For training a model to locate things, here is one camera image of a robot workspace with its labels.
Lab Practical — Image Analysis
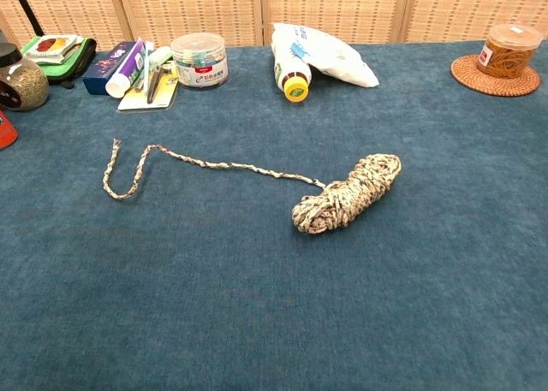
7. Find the white plastic food bag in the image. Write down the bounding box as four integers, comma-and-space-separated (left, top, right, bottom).
271, 21, 380, 88

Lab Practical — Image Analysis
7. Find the black tripod stand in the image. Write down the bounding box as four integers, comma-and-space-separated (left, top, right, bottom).
7, 0, 46, 37

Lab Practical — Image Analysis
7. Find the bamboo folding screen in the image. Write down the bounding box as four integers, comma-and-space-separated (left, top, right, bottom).
0, 0, 548, 50

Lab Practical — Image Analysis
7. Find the white purple toothpaste tube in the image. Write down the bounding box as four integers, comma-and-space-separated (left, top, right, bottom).
104, 38, 147, 99

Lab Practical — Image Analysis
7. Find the blue table cloth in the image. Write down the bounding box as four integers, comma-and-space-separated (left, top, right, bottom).
0, 39, 548, 391

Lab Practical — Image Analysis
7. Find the red yellow snack packet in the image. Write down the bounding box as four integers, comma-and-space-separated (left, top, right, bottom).
23, 34, 85, 65

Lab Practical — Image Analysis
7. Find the glass spice jar black lid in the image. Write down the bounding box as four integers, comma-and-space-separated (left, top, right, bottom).
0, 42, 51, 112

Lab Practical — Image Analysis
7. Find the round woven rattan coaster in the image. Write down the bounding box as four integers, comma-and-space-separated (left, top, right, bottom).
450, 54, 542, 98

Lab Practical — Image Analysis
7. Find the razor on yellow card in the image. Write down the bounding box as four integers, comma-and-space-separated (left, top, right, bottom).
117, 60, 180, 112

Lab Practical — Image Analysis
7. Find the orange drink can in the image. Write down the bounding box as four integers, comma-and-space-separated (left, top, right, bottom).
0, 108, 19, 151

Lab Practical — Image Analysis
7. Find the braided speckled rope bundle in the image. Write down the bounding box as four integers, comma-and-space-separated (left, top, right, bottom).
101, 138, 402, 235

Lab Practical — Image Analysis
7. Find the teal toothbrush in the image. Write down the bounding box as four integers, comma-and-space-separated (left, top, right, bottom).
135, 42, 175, 91

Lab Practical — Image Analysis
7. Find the dark blue toothpaste box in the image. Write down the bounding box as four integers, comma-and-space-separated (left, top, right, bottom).
81, 41, 137, 96

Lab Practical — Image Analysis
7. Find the white bottle yellow cap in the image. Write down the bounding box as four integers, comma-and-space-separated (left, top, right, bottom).
272, 44, 313, 104

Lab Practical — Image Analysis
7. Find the green zip pouch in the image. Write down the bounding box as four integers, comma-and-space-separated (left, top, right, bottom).
20, 35, 98, 86

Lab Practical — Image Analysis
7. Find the clear tub of binder clips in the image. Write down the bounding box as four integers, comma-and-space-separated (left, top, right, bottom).
170, 32, 228, 91

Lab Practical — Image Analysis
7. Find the clear jar of rubber bands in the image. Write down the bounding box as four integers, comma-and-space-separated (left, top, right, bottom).
476, 22, 545, 80

